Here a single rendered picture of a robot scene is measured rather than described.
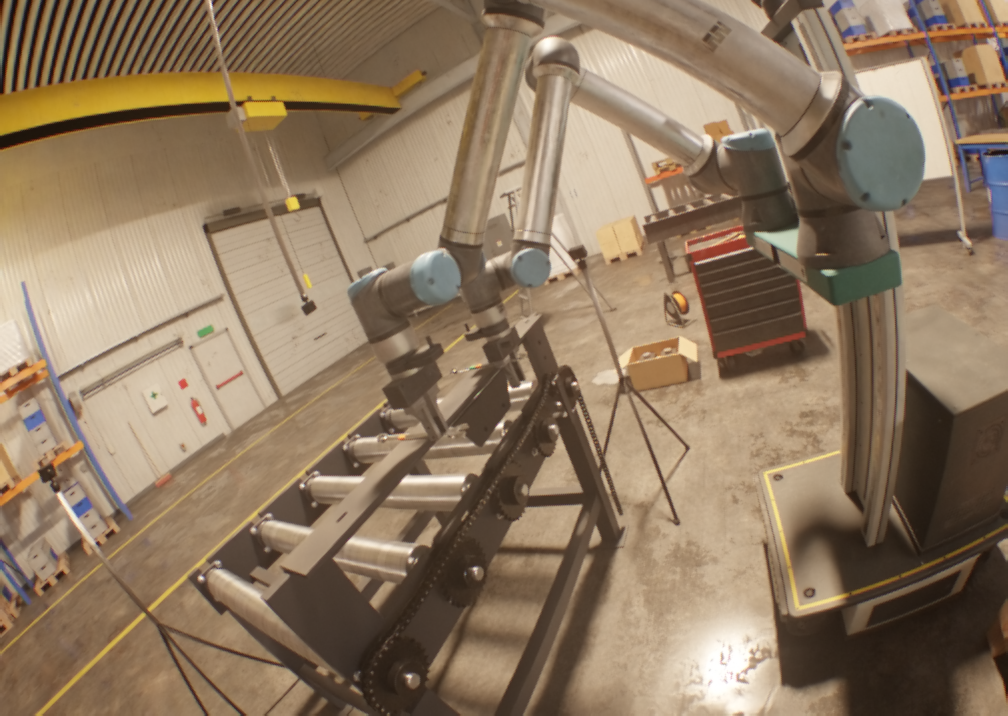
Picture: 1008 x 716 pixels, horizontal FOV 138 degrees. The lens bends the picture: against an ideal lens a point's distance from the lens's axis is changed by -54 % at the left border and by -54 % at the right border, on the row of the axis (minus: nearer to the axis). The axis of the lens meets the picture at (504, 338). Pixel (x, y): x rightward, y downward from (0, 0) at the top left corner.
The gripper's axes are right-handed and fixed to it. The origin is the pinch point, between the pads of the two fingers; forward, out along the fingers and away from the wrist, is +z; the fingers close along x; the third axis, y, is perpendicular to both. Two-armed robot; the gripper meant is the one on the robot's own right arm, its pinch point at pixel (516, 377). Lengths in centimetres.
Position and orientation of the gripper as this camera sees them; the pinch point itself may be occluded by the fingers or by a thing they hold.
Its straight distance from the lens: 117.4
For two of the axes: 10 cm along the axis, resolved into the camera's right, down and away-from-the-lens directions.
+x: 3.8, -3.8, 8.4
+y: 8.5, -2.3, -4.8
